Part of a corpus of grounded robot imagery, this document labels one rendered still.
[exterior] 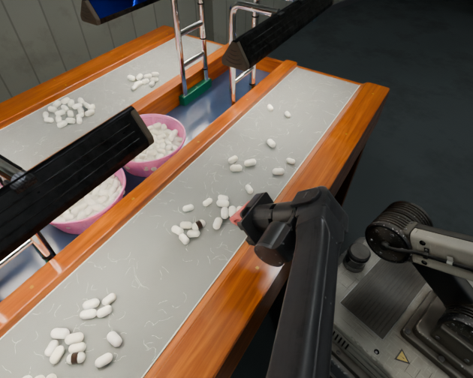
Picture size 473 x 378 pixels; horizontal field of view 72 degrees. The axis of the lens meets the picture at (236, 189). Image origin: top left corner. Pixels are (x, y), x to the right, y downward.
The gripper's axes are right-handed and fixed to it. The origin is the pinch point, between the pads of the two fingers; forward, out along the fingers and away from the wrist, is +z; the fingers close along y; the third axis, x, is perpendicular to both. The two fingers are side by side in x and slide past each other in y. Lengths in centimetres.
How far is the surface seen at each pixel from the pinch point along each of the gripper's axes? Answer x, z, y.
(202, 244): 4.6, 13.2, 3.7
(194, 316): 9.6, 3.7, 19.8
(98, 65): -56, 86, -45
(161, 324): 7.4, 9.1, 24.6
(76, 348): -0.5, 15.6, 37.7
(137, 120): -29.6, -0.8, 5.2
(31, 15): -115, 170, -76
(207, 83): -24, 57, -68
